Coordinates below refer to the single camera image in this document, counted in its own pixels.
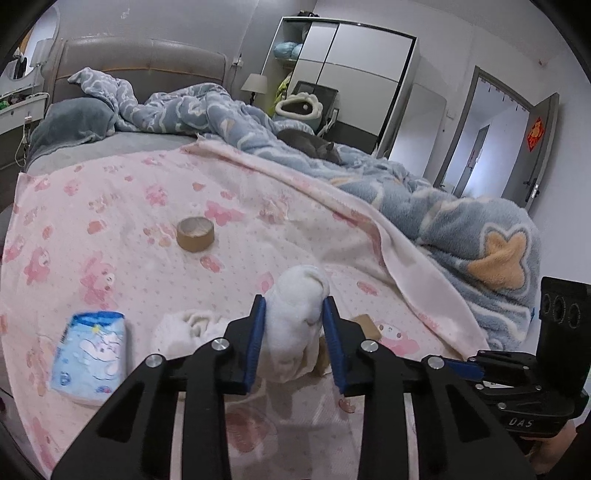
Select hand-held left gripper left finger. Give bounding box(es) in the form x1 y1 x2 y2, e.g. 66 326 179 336
51 293 269 480

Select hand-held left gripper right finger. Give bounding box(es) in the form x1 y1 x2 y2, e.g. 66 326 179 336
321 295 539 480

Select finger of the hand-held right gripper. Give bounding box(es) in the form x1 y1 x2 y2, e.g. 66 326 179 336
442 356 485 381

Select brown cardboard piece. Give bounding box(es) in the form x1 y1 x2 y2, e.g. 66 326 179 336
307 314 385 377

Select white sock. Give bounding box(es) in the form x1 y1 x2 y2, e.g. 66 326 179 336
150 308 232 358
265 264 331 383

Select brown tape roll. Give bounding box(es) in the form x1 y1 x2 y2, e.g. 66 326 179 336
176 217 216 253

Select blue tissue packet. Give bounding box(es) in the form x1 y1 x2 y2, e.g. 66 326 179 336
50 311 127 407

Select person's right hand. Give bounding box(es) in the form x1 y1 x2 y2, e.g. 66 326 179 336
519 422 580 476

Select pink printed blanket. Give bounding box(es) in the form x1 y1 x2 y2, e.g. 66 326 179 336
0 138 492 480

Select blue fleece blanket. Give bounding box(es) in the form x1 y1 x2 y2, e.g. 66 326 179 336
68 67 543 352

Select grey cat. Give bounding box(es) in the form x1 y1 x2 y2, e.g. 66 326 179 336
276 128 343 163

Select dark grey door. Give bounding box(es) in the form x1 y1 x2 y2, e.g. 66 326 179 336
524 92 560 217

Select red door ornament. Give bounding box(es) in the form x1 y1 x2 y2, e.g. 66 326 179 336
526 117 544 152

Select white plush cat bed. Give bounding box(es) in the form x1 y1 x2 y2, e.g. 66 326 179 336
274 91 321 121

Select black chair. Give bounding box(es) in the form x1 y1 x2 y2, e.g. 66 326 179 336
293 80 340 134

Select white shade bedside lamp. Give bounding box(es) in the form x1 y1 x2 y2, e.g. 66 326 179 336
241 73 269 106

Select white and black wardrobe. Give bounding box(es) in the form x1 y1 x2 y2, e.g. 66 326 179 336
261 16 421 155

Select grey blue pillow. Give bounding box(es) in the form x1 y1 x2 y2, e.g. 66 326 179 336
28 99 118 155

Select blue plush toy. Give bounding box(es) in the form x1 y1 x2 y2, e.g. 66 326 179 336
273 41 303 60

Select grey upholstered bed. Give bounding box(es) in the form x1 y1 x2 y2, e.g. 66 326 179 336
0 37 546 480

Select white dressing table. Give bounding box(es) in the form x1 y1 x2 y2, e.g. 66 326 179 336
0 78 49 171

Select silver table lamp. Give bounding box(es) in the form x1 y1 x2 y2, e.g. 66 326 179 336
34 39 55 88

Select round wall mirror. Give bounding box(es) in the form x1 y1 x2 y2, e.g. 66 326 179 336
11 0 61 81

